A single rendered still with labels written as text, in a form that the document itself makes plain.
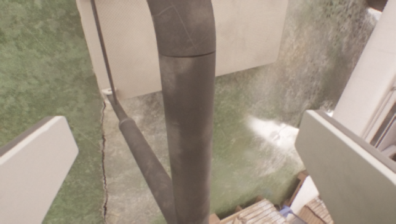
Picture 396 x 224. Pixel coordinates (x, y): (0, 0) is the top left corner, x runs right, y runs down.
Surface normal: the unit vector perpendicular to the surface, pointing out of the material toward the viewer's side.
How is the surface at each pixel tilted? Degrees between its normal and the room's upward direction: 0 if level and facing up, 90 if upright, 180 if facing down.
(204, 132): 7
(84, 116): 0
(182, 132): 45
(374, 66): 89
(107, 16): 0
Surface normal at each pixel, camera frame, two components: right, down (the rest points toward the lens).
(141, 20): 0.53, 0.44
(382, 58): -0.80, 0.05
